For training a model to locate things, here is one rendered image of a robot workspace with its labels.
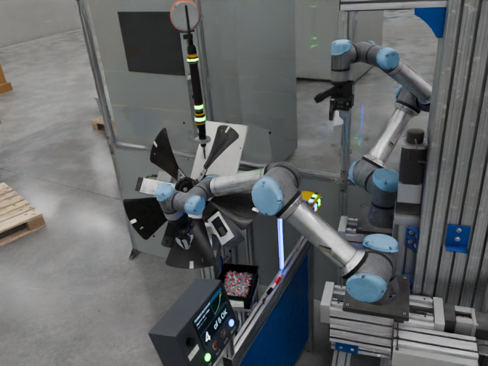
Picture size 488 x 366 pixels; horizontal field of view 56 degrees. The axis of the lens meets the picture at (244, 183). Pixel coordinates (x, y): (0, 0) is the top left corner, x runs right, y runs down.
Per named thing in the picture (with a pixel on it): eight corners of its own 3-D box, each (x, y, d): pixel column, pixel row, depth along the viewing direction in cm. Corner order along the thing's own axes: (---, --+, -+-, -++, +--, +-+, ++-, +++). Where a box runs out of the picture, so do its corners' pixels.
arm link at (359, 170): (361, 189, 202) (428, 79, 193) (341, 176, 215) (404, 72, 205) (377, 197, 209) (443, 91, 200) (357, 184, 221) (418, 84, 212)
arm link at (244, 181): (303, 149, 160) (200, 171, 189) (291, 162, 152) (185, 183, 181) (314, 179, 163) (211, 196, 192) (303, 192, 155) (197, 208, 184)
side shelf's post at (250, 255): (253, 302, 314) (245, 197, 276) (258, 303, 313) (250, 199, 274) (250, 306, 311) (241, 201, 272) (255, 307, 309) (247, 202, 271)
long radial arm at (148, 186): (200, 191, 237) (189, 186, 227) (196, 205, 236) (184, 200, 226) (155, 182, 250) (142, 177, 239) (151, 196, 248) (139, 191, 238)
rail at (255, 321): (306, 241, 241) (306, 228, 237) (314, 242, 239) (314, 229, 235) (224, 371, 171) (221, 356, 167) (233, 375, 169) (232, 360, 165)
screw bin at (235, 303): (224, 274, 216) (223, 262, 213) (259, 277, 213) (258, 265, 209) (212, 306, 198) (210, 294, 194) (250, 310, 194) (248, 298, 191)
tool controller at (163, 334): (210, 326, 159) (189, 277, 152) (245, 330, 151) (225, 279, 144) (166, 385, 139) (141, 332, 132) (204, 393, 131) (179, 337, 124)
